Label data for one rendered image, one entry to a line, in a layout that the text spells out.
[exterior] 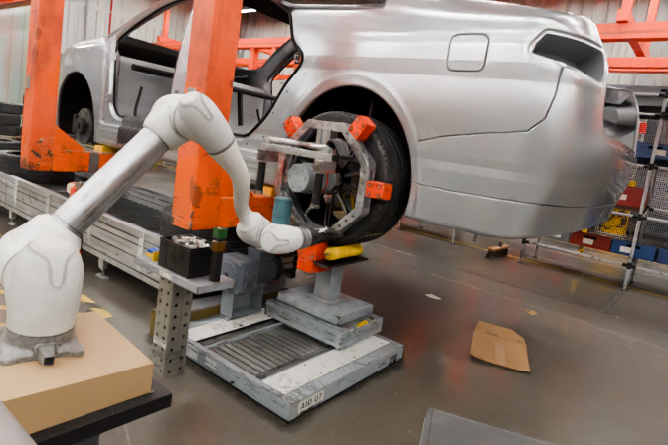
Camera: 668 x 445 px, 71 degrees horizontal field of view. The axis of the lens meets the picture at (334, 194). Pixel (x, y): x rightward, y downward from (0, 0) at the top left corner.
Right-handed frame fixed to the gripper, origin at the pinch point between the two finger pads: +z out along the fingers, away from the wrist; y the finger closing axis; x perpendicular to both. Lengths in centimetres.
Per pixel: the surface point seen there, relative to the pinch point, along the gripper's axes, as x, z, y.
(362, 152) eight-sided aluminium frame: 25.3, 9.0, 26.5
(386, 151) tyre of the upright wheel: 22.9, 19.7, 31.7
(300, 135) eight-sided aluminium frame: 54, 8, 3
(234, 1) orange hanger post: 114, -19, 23
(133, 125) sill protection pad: 177, 23, -133
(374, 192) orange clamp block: 7.5, 9.2, 21.6
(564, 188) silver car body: -31, 38, 79
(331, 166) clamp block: 22.1, -7.4, 19.1
